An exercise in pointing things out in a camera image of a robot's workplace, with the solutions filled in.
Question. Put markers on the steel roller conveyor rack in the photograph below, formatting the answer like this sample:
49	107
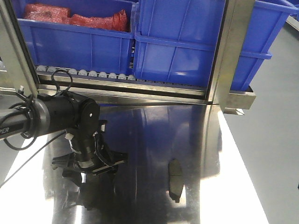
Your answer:
19	71

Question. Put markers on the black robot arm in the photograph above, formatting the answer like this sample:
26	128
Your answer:
74	116

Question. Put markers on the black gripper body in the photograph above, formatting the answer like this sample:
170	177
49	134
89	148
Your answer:
90	153

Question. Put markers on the red bubble wrap bags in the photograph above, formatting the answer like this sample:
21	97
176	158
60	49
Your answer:
55	14

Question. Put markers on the right blue plastic crate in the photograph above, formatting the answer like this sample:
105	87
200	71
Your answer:
176	40

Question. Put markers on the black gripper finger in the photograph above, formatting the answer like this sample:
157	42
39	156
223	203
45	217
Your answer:
73	176

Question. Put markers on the blue plastic crate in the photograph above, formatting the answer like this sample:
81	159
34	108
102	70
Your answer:
78	47
176	40

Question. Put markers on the left blue plastic crate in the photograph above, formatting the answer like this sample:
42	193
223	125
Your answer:
78	47

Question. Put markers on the centre right brake pad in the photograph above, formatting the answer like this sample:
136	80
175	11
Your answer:
175	180

